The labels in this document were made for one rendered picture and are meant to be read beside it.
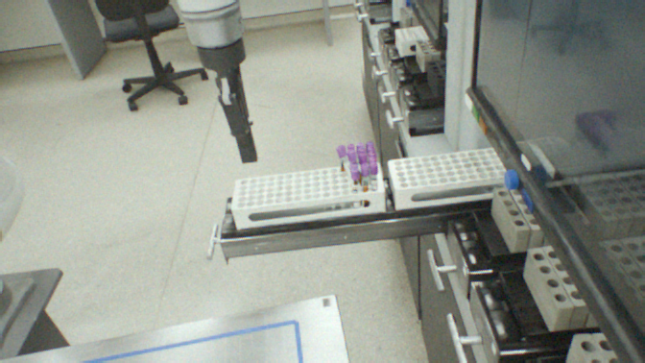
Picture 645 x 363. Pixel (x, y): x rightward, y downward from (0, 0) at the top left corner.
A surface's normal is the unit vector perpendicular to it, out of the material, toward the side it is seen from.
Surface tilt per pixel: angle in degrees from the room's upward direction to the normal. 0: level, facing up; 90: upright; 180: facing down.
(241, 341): 0
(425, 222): 90
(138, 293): 0
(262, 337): 0
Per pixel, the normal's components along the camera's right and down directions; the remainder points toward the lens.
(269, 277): -0.12, -0.79
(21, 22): 0.04, 0.60
